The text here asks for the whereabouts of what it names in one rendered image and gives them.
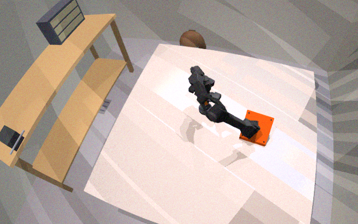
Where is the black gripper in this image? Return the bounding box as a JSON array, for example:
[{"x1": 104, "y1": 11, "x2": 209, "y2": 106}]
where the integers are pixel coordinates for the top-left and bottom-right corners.
[{"x1": 189, "y1": 84, "x2": 221, "y2": 103}]

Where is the black round pedestal with silver shaft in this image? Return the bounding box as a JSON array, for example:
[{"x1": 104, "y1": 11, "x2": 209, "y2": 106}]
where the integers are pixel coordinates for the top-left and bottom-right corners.
[{"x1": 199, "y1": 103, "x2": 212, "y2": 115}]

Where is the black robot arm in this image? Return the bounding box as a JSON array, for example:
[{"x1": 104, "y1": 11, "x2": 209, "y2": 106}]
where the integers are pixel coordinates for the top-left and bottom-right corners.
[{"x1": 188, "y1": 65, "x2": 261, "y2": 139}]

